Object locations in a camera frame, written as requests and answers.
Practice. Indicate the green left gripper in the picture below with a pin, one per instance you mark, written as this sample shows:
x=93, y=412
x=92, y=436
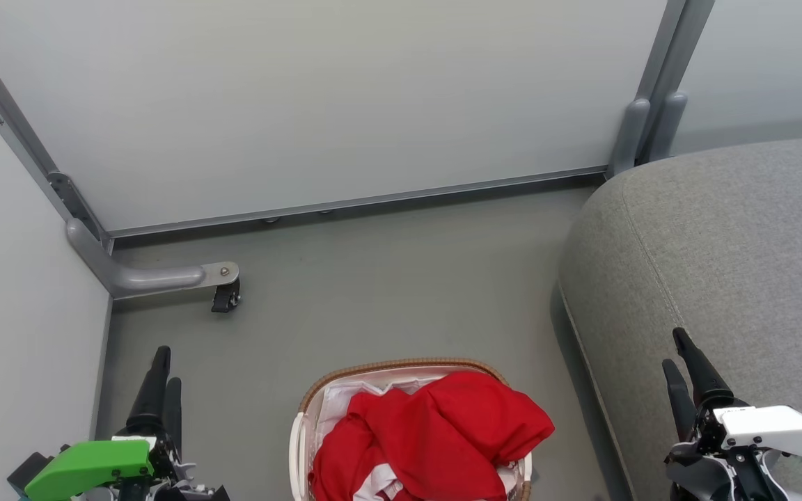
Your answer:
x=88, y=465

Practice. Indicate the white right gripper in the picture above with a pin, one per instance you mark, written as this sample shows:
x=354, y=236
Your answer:
x=770, y=428

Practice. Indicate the white wicker-rimmed laundry basket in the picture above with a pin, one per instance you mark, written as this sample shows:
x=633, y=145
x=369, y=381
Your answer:
x=307, y=407

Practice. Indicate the dark metal hinge bracket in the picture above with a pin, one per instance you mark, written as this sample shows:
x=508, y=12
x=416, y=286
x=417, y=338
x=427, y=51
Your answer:
x=75, y=205

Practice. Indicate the grey fabric sofa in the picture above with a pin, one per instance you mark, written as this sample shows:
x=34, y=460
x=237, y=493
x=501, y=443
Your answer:
x=735, y=243

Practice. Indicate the grey metal partition post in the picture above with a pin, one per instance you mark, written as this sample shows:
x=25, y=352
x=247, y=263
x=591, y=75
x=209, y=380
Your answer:
x=683, y=76
x=645, y=90
x=8, y=115

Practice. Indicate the grey partition support foot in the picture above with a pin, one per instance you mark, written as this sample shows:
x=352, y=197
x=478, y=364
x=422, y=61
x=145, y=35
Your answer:
x=150, y=277

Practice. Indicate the grey metal partition rail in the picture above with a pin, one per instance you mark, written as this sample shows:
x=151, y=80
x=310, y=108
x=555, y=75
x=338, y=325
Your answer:
x=373, y=200

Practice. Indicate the red garment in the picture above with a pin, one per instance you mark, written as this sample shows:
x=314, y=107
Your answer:
x=443, y=431

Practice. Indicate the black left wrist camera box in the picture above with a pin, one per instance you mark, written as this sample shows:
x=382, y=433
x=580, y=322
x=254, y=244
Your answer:
x=28, y=470

